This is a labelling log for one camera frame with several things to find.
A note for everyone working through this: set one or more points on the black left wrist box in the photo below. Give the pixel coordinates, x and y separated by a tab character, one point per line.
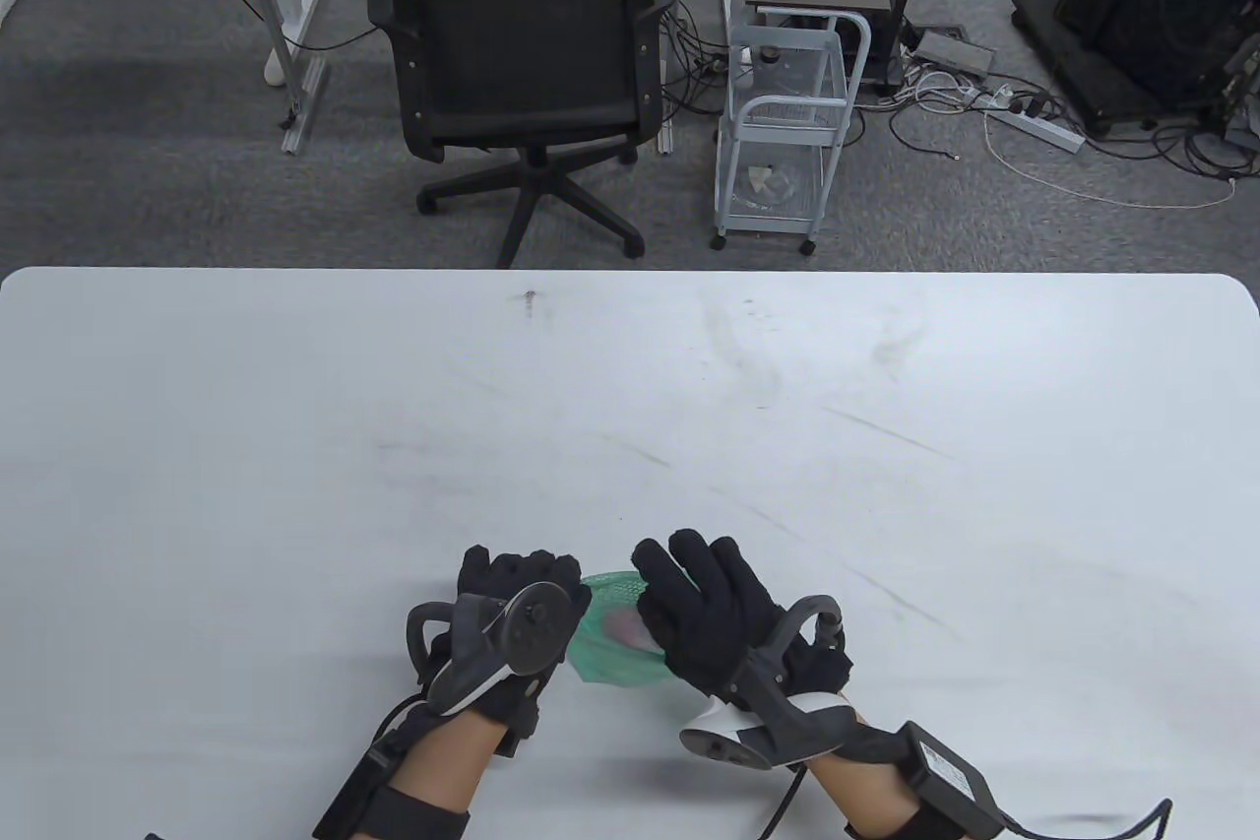
354	796

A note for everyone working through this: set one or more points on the black right wrist box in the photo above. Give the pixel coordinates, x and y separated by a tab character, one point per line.
950	776

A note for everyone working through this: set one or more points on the person's left hand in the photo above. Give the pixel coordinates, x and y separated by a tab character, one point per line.
522	569

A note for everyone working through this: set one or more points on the aluminium post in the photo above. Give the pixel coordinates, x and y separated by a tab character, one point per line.
666	131

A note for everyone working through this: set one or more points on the black wrist box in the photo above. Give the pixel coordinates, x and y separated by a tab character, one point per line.
354	796
950	776

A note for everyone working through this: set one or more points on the gray left hand controller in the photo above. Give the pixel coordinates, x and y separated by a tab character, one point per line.
532	628

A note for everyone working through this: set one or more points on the person's left forearm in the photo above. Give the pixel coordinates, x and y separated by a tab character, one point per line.
443	761

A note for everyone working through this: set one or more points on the aluminium floor profile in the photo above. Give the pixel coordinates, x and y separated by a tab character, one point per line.
303	106

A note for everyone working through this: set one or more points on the green mesh toiletry bag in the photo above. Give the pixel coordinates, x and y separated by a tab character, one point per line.
610	668

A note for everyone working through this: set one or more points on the person's right hand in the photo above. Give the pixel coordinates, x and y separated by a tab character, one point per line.
704	613

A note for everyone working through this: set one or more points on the white power strip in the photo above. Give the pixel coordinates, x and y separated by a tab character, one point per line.
1034	129

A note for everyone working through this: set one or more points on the black mesh office chair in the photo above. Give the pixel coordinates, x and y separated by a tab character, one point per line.
522	52

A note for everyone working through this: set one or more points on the black equipment cart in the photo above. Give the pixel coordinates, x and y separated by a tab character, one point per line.
1162	3

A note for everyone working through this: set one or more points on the black round cap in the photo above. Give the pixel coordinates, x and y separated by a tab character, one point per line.
770	53

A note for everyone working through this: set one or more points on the gray hand controller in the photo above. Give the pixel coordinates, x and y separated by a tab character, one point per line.
748	737
532	628

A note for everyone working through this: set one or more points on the gray adapter box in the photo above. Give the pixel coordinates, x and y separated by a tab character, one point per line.
953	52

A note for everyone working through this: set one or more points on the crumpled clear plastic wrap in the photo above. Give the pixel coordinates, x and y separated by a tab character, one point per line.
773	187

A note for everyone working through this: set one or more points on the pink cleansing milk bottle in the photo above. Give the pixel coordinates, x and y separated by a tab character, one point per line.
625	628

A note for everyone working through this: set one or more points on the person's right forearm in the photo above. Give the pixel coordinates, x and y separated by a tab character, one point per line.
856	796

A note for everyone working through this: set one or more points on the gray right hand controller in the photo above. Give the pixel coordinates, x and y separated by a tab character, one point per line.
748	737

